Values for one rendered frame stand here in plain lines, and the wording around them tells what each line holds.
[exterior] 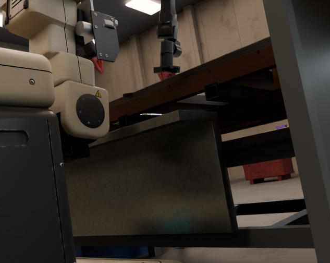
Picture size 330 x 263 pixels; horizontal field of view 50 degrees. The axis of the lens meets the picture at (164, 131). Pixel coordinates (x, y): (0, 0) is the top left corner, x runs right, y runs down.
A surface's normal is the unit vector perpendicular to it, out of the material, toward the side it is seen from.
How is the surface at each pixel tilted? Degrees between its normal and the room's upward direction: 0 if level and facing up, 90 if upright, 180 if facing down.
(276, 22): 90
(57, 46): 90
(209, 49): 90
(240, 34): 90
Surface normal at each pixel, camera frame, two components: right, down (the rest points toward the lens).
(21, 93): 0.77, -0.05
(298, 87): -0.66, 0.01
